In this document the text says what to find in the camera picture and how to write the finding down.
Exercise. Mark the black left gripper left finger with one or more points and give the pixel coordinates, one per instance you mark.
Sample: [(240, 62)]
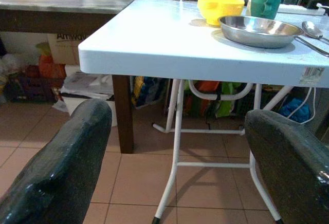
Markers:
[(64, 162)]

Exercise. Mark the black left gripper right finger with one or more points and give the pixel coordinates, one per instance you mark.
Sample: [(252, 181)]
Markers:
[(290, 162)]

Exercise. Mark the blue plastic bag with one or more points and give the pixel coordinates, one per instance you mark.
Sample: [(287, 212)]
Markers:
[(295, 109)]

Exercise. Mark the dark plastic crate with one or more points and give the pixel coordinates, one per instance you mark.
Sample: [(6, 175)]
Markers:
[(33, 88)]

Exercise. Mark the green shopping bag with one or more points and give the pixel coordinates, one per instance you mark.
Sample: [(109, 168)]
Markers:
[(221, 98)]

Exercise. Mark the orange plastic bag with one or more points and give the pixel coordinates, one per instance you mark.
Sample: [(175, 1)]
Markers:
[(50, 67)]

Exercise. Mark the blue yellow patterned bag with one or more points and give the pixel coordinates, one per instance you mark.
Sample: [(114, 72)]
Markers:
[(146, 90)]

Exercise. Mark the brown cardboard box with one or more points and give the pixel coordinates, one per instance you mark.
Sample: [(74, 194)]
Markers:
[(65, 48)]

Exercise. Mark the stainless steel spoon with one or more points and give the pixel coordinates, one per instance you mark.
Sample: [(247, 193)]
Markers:
[(312, 30)]

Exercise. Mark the stainless steel plate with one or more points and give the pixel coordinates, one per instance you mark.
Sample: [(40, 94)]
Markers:
[(259, 31)]

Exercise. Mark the dark wooden table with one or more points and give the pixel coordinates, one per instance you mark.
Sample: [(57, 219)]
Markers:
[(64, 8)]

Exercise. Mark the white folding table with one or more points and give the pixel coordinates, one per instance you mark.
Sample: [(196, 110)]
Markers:
[(164, 41)]

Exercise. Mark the green plastic mug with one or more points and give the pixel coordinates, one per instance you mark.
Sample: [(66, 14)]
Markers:
[(264, 1)]

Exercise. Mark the yellow plastic bowl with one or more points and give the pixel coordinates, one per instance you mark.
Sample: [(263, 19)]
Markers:
[(219, 9)]

